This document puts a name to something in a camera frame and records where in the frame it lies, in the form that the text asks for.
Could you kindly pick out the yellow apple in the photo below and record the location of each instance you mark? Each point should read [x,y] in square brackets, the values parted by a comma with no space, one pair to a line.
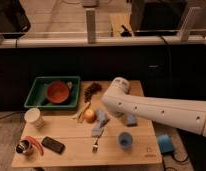
[89,116]

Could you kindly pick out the blue-grey towel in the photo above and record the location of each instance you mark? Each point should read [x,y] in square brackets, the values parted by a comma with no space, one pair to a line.
[102,120]

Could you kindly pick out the small item in bin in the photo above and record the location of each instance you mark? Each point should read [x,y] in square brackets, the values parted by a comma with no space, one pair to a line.
[70,85]

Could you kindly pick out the blue sponge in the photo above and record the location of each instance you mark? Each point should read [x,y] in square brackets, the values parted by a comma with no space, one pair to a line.
[131,120]

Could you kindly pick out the red chili pepper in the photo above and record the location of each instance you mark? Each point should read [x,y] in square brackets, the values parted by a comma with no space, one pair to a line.
[33,141]

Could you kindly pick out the metal fork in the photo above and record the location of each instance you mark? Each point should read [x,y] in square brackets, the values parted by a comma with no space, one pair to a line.
[95,145]

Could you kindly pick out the small metal cup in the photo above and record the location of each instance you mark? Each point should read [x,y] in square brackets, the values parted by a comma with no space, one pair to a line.
[24,147]

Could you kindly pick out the green plastic bin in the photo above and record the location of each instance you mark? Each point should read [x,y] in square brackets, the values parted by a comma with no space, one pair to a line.
[37,93]

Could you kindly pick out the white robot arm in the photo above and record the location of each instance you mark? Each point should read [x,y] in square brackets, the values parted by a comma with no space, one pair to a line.
[188,115]

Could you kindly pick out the bunch of dark grapes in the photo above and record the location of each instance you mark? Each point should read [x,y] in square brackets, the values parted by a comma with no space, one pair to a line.
[91,90]

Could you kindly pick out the blue plastic cup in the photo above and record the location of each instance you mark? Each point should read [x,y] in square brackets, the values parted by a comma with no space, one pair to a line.
[125,140]

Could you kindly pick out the white paper cup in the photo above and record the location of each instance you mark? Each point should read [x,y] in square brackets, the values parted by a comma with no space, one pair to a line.
[33,116]

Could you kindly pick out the white rail frame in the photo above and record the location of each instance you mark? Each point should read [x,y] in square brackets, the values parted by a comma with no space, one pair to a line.
[90,37]

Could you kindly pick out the black box top right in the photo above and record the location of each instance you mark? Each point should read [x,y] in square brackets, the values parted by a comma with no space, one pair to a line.
[156,17]

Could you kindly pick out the orange bowl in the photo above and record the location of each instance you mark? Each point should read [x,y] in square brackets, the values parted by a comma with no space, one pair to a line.
[57,92]

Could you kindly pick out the black smartphone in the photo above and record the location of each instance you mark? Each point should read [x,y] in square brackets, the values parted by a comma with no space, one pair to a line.
[53,145]

